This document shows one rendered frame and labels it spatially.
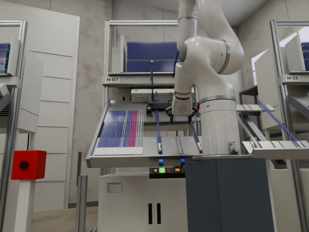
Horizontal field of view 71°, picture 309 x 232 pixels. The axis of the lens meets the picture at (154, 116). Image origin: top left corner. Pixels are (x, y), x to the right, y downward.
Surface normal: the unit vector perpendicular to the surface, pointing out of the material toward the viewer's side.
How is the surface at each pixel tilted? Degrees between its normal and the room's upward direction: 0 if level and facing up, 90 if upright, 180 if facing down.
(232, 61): 130
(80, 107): 90
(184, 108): 134
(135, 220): 90
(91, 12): 90
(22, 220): 90
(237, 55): 106
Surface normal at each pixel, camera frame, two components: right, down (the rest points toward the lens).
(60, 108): 0.36, -0.21
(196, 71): -0.67, 0.48
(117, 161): 0.04, 0.49
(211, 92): -0.49, -0.18
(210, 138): -0.74, -0.13
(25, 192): 0.03, -0.22
